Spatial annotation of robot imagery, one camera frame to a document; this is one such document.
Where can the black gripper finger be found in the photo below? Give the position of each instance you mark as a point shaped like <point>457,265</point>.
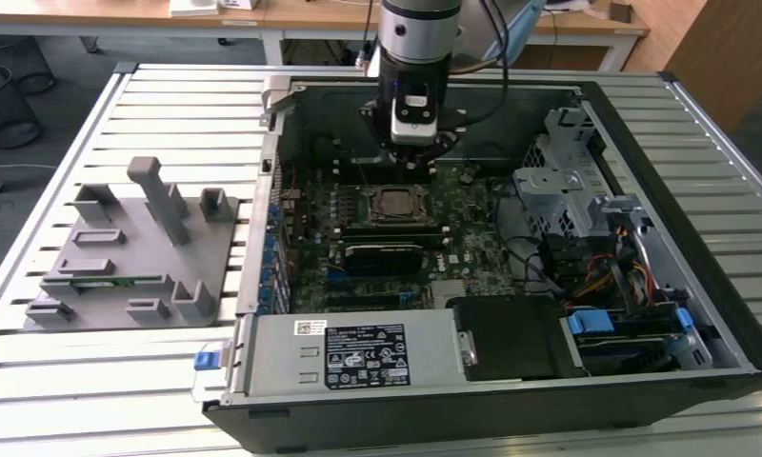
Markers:
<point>454,128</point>
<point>378,124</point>

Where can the thin metal locking lever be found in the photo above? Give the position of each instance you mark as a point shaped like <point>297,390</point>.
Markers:
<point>427,200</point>

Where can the silver square CPU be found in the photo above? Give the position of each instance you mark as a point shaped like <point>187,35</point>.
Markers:
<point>399,201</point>

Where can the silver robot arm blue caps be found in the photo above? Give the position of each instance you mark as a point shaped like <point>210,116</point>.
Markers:
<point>419,33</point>

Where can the CPU socket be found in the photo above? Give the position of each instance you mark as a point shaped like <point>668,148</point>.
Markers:
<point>370,220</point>

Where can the black RAM slot white clips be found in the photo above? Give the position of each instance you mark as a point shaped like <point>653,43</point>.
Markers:
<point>369,166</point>
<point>369,176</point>

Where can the round coin battery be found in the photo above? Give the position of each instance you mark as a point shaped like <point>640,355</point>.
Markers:
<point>466,178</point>

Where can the silver metal drive cage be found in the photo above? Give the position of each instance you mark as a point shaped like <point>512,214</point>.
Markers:
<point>560,190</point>

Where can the black installed RAM stick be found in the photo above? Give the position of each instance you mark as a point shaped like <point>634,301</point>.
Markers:
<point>394,230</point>
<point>394,241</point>

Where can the green motherboard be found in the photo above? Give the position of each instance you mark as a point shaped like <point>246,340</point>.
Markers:
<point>477,257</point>

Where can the small white printed box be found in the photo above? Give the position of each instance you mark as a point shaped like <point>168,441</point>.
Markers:
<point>236,4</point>

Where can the small black graphics card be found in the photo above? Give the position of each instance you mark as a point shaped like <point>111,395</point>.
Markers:
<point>381,261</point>

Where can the large white box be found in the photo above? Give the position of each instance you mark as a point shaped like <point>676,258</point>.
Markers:
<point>194,8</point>

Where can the silver chipset heatsink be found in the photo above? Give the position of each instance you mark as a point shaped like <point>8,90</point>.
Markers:
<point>449,291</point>

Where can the small cardboard box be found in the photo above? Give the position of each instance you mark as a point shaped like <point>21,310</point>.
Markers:
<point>620,12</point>

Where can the black expansion slot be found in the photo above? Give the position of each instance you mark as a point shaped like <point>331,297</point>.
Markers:
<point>369,301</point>

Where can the wooden cabinet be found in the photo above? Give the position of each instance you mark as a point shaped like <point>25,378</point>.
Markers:
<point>717,57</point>

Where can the blue disk carrier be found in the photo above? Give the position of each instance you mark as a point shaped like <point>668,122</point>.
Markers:
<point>589,323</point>

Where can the grey plastic parts rack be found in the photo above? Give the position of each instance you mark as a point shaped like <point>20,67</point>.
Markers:
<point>139,266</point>

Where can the silver power supply black label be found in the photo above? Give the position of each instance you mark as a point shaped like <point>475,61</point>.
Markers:
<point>272,352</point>

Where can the green RAM stick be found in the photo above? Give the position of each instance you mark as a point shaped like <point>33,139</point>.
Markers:
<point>118,282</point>

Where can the blue bay clip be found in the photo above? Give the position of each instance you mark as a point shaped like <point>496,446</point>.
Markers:
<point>684,318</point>

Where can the black mesh wastebasket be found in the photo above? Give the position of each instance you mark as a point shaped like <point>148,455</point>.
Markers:
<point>7,109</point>
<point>32,62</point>

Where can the blue case latch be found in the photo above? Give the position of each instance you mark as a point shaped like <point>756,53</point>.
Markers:
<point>206,361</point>

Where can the black open PC case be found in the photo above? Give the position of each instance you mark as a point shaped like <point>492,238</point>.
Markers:
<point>419,423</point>

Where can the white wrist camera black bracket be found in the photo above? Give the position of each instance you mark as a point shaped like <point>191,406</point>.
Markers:
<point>414,128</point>

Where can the silver hinged metal bracket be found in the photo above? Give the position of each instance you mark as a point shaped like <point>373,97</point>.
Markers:
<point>641,238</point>

